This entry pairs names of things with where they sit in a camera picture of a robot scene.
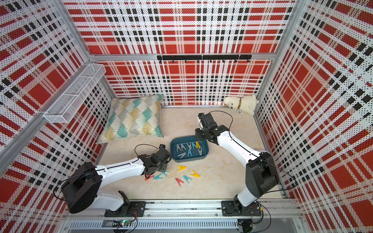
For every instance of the patterned teal yellow pillow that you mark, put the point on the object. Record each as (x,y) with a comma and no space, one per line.
(133,117)

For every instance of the white plush dog toy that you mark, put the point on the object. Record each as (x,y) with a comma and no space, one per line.
(245,104)

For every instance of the teal plastic storage box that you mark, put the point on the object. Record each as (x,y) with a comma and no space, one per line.
(188,148)

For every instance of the red clothespin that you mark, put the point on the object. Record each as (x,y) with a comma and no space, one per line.
(149,177)
(179,181)

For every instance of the white wire mesh shelf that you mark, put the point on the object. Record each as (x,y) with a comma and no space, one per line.
(67,105)

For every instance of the red clothespin left lower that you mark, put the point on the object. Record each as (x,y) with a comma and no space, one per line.
(149,177)

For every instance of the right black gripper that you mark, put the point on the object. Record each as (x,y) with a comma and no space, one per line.
(197,133)

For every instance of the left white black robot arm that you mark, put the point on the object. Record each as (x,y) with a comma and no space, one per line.
(83,189)

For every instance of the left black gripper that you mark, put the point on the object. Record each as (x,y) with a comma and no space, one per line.
(164,168)

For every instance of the black wall hook rail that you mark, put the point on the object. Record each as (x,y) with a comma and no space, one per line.
(203,57)

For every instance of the green circuit board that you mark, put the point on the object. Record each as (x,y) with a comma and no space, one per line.
(121,223)

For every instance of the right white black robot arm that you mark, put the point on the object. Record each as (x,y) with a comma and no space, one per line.
(260,172)

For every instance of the red clothespin center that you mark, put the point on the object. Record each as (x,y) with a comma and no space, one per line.
(179,181)

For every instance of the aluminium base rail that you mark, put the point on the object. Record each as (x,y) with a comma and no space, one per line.
(193,216)

